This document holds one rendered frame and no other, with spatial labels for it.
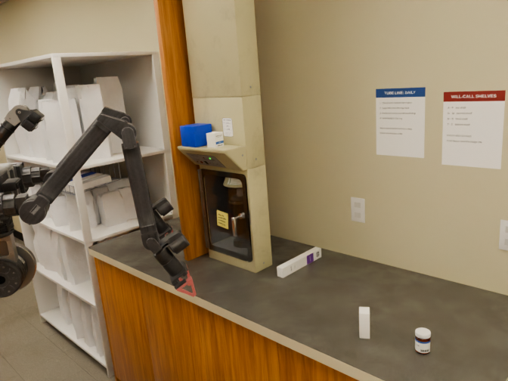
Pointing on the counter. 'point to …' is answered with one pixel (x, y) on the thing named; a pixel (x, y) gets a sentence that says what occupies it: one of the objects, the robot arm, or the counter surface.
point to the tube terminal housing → (255, 127)
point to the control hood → (237, 156)
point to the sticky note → (222, 219)
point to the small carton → (215, 139)
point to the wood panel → (178, 41)
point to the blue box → (195, 134)
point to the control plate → (205, 159)
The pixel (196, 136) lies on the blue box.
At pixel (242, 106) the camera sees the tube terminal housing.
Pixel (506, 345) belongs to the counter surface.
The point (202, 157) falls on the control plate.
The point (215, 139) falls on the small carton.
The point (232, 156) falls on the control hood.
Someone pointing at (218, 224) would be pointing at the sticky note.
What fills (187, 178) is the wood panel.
